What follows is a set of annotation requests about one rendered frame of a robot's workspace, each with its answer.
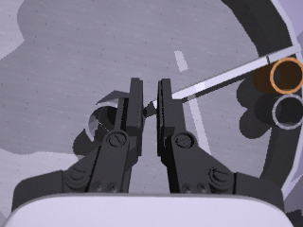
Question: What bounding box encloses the bronze bushing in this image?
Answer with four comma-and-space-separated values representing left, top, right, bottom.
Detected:
252, 58, 303, 94

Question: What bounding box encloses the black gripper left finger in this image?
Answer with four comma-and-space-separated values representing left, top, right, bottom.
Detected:
11, 78, 143, 212

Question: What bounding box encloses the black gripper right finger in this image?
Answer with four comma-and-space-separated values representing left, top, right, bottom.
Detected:
156, 79, 285, 214

